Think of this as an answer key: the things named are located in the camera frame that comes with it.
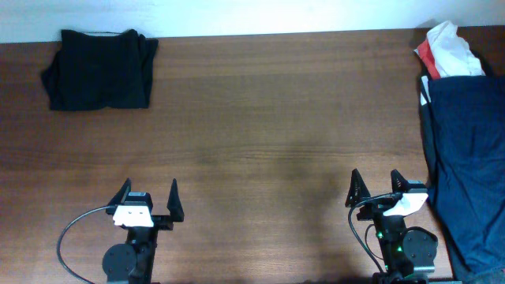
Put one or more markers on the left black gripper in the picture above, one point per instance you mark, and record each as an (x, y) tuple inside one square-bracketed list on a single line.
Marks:
[(173, 206)]

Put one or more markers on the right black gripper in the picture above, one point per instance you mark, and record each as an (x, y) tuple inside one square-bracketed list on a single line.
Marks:
[(362, 192)]

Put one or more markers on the navy blue shorts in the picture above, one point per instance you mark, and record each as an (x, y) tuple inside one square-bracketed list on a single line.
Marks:
[(469, 141)]

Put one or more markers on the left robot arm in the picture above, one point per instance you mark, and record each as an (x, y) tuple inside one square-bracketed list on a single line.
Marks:
[(133, 260)]

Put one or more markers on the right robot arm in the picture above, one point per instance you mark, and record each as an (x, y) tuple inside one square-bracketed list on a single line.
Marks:
[(408, 253)]

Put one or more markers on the dark grey garment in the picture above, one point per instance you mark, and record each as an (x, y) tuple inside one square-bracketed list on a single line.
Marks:
[(459, 269)]

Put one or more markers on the folded black garment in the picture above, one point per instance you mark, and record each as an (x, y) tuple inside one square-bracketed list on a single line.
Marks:
[(92, 72)]

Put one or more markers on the white and red shirt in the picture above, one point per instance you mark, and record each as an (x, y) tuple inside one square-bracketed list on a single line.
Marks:
[(452, 68)]

